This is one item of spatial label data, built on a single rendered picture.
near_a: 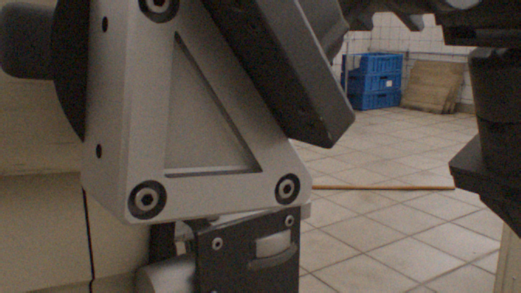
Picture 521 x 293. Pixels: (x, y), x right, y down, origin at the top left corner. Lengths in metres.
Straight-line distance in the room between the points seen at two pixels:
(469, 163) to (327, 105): 0.31
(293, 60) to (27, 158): 0.16
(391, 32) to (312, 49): 6.04
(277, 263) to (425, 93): 5.23
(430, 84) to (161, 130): 5.43
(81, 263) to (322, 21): 0.25
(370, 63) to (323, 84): 5.17
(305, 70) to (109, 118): 0.08
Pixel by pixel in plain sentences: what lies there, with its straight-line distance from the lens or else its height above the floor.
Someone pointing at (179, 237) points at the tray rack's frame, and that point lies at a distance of 1.92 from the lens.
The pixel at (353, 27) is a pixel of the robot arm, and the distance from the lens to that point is 0.32.
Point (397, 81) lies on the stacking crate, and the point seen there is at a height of 0.30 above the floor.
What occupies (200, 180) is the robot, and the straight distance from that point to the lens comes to 0.19.
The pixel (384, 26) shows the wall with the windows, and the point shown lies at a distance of 6.29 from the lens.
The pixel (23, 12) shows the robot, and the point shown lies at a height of 0.97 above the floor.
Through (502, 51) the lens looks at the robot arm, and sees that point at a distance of 0.41.
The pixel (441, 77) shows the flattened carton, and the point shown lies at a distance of 5.57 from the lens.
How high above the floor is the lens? 0.97
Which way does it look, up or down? 16 degrees down
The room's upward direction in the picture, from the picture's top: straight up
